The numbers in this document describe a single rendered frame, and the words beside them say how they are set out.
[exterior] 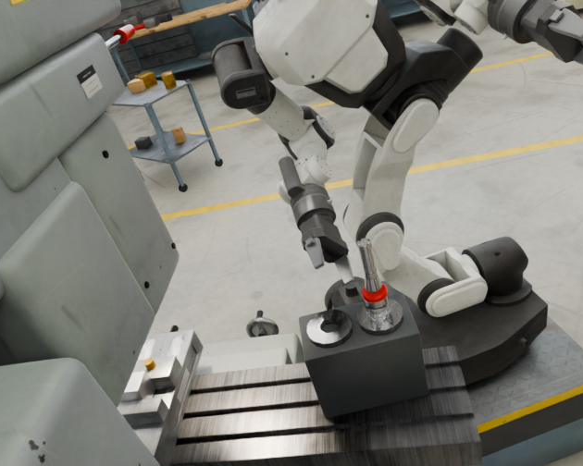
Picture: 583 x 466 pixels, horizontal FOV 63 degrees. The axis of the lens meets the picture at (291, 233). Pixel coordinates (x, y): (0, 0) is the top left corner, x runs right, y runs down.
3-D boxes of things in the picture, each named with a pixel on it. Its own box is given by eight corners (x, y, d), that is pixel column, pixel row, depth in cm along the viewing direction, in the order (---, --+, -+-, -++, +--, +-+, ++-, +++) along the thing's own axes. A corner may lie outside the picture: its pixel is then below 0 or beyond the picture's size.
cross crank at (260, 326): (253, 334, 176) (243, 311, 170) (283, 329, 174) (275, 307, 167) (246, 369, 163) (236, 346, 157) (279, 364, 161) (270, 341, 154)
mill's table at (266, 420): (4, 415, 135) (-13, 398, 131) (456, 367, 110) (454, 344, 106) (-49, 499, 116) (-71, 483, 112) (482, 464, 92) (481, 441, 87)
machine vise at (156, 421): (152, 353, 128) (134, 324, 122) (204, 347, 125) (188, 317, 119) (101, 484, 100) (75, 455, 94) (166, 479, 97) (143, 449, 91)
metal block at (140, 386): (132, 390, 109) (120, 374, 105) (155, 387, 108) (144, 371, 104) (124, 410, 105) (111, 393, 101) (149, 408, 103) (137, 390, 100)
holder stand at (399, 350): (317, 374, 109) (296, 312, 98) (412, 350, 107) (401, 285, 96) (325, 419, 99) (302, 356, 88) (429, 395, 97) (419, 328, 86)
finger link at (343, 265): (354, 277, 97) (345, 253, 101) (342, 285, 99) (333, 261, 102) (358, 279, 99) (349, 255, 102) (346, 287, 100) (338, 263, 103)
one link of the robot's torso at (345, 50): (319, 100, 139) (220, 16, 122) (407, 5, 126) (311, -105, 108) (339, 149, 116) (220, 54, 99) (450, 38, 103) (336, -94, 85)
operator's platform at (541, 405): (487, 320, 226) (485, 255, 204) (597, 445, 169) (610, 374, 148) (333, 377, 222) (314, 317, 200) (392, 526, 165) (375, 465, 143)
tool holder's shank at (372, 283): (362, 289, 89) (351, 243, 83) (375, 281, 90) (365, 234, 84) (373, 298, 87) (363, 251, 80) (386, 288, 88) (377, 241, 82)
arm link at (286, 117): (292, 142, 141) (241, 103, 125) (327, 115, 136) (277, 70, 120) (303, 169, 135) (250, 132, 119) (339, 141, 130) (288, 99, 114)
